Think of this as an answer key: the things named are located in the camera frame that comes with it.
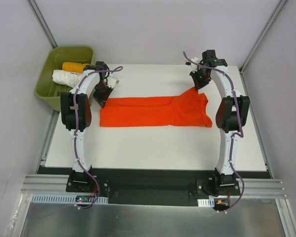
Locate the orange t shirt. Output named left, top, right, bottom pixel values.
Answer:
left=100, top=87, right=213, bottom=127

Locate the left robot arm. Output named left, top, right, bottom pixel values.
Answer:
left=60, top=61, right=113, bottom=193

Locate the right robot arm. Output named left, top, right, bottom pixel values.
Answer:
left=187, top=49, right=250, bottom=197

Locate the rolled yellow t shirt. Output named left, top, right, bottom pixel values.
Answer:
left=62, top=62, right=89, bottom=74

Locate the rolled white t shirt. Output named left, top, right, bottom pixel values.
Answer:
left=52, top=70, right=83, bottom=88

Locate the green plastic basket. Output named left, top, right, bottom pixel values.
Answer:
left=35, top=46, right=95, bottom=111

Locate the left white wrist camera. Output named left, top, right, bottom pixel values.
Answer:
left=106, top=76, right=119, bottom=88

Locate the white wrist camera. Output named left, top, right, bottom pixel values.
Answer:
left=106, top=76, right=119, bottom=88
left=185, top=57, right=200, bottom=73

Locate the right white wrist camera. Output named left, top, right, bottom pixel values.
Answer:
left=185, top=57, right=200, bottom=73

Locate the left aluminium corner post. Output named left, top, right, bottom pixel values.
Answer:
left=27, top=0, right=58, bottom=49

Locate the aluminium corner post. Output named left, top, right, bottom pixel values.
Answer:
left=27, top=0, right=58, bottom=49
left=239, top=0, right=289, bottom=75

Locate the right aluminium corner post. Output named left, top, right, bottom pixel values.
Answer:
left=239, top=0, right=289, bottom=75

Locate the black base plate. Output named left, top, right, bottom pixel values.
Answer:
left=66, top=167, right=240, bottom=207

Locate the aluminium rail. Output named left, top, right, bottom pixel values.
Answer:
left=21, top=174, right=288, bottom=199

